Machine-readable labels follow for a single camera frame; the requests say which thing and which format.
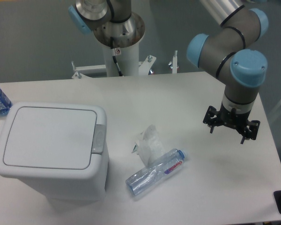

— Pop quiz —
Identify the white pedestal base frame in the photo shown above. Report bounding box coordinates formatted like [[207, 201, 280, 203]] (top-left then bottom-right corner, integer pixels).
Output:
[[71, 50, 180, 80]]

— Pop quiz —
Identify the crushed clear plastic bottle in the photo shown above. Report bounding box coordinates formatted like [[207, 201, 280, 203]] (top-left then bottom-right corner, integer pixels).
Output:
[[126, 149, 186, 196]]

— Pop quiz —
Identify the grey lid push button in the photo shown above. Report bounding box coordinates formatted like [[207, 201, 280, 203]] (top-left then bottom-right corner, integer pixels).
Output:
[[91, 124, 106, 155]]

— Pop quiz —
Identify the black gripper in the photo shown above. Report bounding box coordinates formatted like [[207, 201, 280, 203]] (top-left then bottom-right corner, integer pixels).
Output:
[[203, 102, 260, 144]]

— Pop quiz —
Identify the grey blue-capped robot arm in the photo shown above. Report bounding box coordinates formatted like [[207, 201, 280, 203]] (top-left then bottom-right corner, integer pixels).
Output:
[[68, 0, 268, 140]]

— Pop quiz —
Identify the black cable on pedestal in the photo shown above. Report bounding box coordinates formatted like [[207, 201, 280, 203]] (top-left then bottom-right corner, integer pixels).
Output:
[[110, 36, 124, 77]]

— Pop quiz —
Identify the white trash can lid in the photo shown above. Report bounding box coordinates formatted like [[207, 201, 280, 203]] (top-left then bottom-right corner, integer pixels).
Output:
[[3, 107, 96, 170]]

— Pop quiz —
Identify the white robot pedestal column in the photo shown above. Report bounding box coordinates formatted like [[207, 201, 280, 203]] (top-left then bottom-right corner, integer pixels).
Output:
[[93, 11, 146, 77]]

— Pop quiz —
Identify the crumpled clear plastic wrapper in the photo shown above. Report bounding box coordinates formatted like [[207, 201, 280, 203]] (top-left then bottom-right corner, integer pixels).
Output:
[[132, 125, 166, 167]]

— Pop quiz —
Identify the white plastic trash can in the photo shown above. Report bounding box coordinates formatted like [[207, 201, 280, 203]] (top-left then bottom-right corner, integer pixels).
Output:
[[0, 102, 109, 202]]

